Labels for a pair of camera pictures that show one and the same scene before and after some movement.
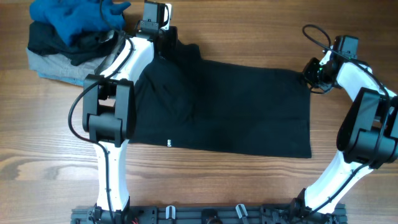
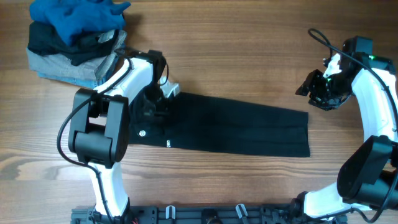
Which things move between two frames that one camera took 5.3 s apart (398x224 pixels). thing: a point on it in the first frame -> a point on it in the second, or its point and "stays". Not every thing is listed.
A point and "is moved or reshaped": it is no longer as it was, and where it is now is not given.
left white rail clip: x=173 y=212 stays
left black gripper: x=172 y=40 -> x=165 y=111
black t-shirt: x=183 y=101 is moved or reshaped
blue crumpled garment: x=71 y=18 stays
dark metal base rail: x=206 y=214 stays
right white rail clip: x=239 y=211 stays
